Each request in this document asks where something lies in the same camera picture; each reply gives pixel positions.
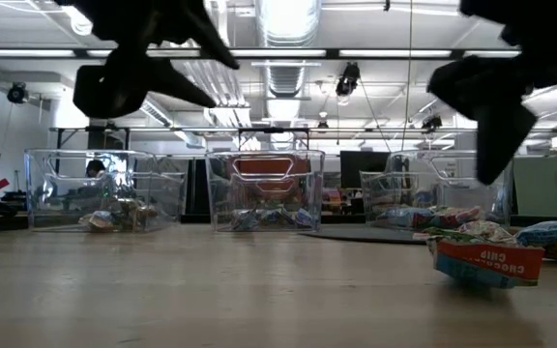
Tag white rectangular air duct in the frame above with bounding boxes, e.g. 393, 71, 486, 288
137, 91, 207, 149

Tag grey horizontal rail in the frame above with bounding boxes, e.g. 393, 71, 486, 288
48, 126, 557, 135

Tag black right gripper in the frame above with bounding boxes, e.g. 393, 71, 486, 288
426, 0, 557, 192

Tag clear plastic bin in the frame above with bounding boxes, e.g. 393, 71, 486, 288
204, 149, 327, 233
23, 148, 189, 234
359, 148, 516, 232

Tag orange partition panel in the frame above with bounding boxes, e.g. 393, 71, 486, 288
233, 159, 311, 194

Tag person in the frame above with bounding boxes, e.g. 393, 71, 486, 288
84, 159, 108, 179

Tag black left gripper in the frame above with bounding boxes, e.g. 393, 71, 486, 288
53, 0, 241, 120

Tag light blue granola bar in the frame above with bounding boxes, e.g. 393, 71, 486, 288
293, 207, 319, 229

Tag black truss frame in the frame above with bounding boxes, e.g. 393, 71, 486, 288
237, 127, 311, 151

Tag black overhead light beam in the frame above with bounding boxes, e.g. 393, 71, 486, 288
0, 46, 521, 61

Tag silver round ventilation duct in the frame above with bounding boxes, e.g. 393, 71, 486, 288
253, 0, 323, 98

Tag thin hanging cable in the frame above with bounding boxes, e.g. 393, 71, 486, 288
400, 0, 414, 152

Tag grey cubicle partition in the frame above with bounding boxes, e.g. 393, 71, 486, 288
513, 155, 557, 218

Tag grey round woven mat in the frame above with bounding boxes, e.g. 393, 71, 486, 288
300, 225, 429, 246

